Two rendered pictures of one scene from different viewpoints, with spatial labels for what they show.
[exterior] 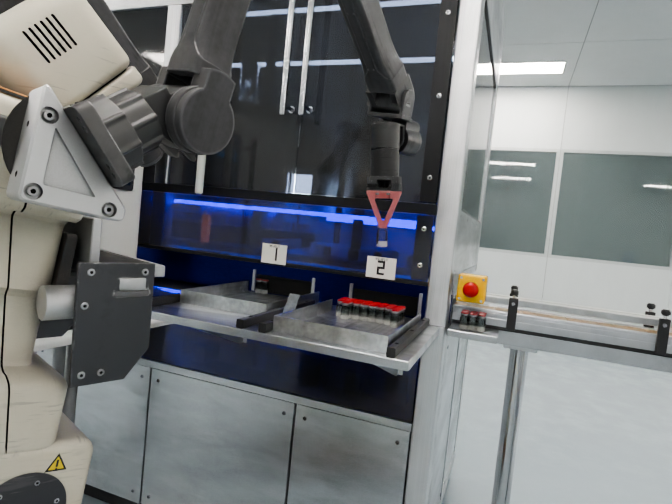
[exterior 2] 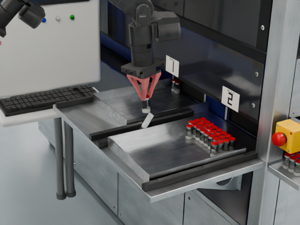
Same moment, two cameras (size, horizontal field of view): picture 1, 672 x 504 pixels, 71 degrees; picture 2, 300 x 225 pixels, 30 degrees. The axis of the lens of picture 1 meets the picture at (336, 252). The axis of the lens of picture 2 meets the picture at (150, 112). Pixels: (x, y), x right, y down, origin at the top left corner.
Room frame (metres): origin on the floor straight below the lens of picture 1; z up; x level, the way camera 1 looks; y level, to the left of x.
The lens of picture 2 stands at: (-0.11, -0.94, 1.72)
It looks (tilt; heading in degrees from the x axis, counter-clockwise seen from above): 25 degrees down; 38
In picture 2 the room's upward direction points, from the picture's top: 1 degrees clockwise
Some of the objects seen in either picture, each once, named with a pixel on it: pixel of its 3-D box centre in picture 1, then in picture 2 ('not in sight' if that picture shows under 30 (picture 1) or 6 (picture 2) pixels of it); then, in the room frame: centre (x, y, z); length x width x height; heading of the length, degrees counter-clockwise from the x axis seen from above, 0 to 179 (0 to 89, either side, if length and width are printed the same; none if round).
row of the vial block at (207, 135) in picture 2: (368, 312); (205, 137); (1.24, -0.10, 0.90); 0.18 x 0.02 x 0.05; 69
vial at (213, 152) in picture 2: (394, 318); (214, 149); (1.19, -0.17, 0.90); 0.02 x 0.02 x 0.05
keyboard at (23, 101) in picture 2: not in sight; (50, 98); (1.26, 0.65, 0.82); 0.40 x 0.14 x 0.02; 156
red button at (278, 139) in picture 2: (470, 289); (280, 139); (1.23, -0.36, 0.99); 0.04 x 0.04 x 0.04; 70
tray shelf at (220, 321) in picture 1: (297, 318); (158, 130); (1.24, 0.08, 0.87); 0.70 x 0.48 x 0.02; 70
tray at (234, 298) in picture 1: (255, 296); (150, 101); (1.36, 0.22, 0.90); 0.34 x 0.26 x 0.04; 160
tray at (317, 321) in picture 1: (354, 321); (175, 147); (1.14, -0.06, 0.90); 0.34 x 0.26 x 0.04; 159
